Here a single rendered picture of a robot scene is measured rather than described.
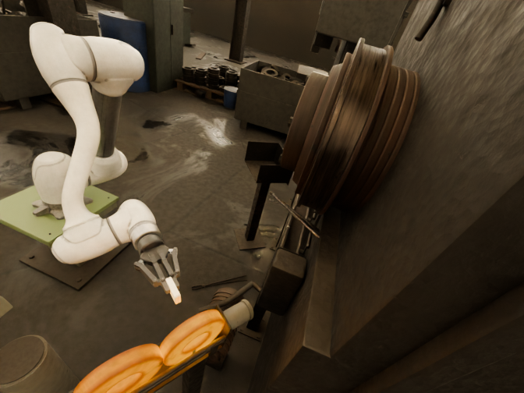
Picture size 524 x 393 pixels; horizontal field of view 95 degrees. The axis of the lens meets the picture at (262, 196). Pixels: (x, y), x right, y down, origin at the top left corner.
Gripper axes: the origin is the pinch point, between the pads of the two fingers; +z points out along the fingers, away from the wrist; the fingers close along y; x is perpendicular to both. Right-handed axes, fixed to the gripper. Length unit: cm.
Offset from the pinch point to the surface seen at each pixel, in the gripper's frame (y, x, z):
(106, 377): 17.4, 7.0, 15.2
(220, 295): -16.9, -19.0, -1.8
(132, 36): -87, 31, -355
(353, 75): -36, 57, 10
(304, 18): -761, 126, -719
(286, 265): -27.9, 7.4, 13.8
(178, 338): 4.2, 4.5, 14.7
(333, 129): -30, 47, 13
